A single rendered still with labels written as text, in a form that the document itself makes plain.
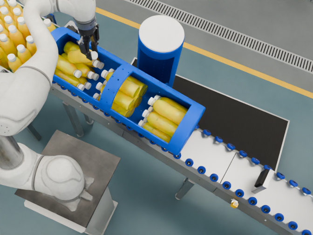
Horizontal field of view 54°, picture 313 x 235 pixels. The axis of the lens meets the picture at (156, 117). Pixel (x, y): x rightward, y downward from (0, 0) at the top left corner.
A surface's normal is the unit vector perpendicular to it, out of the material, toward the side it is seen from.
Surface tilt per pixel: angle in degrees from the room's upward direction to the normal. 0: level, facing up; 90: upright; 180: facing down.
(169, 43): 0
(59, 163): 9
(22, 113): 59
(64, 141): 4
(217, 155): 0
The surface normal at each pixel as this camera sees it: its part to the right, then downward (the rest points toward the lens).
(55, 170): 0.23, -0.44
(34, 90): 0.83, -0.29
